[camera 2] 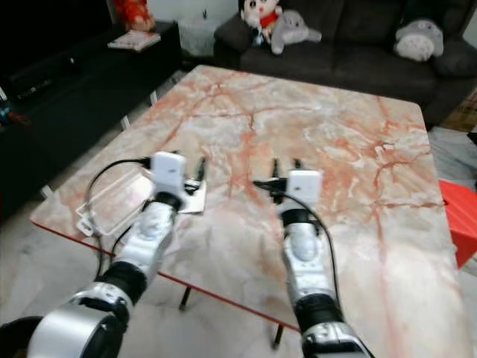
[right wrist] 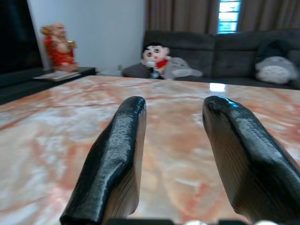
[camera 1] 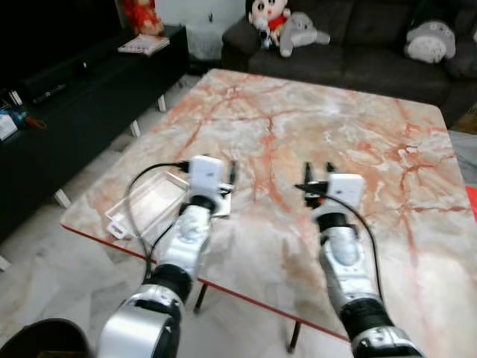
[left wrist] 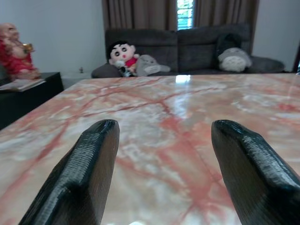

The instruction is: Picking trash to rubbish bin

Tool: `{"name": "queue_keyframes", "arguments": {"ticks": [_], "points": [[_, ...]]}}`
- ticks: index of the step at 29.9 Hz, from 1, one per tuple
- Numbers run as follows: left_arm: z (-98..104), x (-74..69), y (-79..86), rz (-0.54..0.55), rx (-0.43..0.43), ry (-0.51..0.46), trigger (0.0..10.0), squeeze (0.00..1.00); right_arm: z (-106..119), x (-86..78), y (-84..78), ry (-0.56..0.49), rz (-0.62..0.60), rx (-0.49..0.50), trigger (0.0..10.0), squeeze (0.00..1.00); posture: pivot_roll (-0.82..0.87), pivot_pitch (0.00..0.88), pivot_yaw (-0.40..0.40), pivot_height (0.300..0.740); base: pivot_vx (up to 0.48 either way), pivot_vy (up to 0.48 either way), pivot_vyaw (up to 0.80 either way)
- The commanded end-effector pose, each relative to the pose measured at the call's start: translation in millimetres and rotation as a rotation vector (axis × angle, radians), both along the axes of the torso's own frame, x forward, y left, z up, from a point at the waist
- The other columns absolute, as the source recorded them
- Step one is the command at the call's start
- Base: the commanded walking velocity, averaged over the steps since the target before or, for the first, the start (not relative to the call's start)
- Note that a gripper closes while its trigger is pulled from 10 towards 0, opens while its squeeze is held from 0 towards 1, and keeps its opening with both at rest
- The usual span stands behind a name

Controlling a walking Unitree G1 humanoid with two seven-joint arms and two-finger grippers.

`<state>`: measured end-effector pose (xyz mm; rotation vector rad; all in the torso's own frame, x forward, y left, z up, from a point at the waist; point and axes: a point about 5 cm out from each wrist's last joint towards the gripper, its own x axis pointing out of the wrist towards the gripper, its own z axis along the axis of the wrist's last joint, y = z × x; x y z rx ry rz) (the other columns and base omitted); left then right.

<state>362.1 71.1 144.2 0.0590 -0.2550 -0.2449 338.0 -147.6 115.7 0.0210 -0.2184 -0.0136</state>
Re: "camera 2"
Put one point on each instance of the red plastic stool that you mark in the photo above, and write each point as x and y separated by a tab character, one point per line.
460	220

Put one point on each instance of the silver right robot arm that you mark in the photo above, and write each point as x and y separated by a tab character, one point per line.
305	253

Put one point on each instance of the blue and white small clutter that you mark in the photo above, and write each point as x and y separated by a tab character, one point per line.
6	112

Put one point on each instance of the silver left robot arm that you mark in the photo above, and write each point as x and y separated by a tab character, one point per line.
149	235

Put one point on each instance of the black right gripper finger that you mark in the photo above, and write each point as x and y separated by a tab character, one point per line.
297	164
274	168

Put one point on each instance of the dark grey fabric sofa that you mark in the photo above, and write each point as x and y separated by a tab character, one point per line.
343	45

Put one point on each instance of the large grey Totoro plush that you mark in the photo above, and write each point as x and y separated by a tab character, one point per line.
419	37

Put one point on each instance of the black low TV console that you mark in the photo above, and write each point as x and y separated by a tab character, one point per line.
89	82

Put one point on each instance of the dark grey sofa cushion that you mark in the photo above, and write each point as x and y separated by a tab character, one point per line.
456	58

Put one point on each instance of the clear plastic food container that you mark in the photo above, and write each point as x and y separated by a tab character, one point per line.
119	198

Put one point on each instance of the white lace covered basket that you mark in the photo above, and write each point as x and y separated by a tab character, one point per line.
196	36

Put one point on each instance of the black haired doll red scarf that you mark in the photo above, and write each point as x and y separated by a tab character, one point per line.
261	15

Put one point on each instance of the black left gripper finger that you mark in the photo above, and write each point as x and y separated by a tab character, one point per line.
200	170

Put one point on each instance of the red festive ornament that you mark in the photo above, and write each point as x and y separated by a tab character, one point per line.
133	13

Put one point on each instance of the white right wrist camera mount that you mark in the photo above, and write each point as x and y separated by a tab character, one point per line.
304	188

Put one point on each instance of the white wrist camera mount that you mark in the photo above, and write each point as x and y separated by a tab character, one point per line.
168	170
304	188

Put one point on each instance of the flat printed book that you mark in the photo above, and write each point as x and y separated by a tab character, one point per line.
134	40

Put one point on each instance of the black rubbish bin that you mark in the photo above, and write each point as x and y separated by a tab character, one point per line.
16	341

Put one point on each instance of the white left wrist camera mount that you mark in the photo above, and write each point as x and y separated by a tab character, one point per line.
168	170

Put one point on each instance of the orange veined marble coffee table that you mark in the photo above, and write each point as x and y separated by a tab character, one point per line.
268	119

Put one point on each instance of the long black soundbar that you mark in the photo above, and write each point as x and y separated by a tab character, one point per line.
45	74

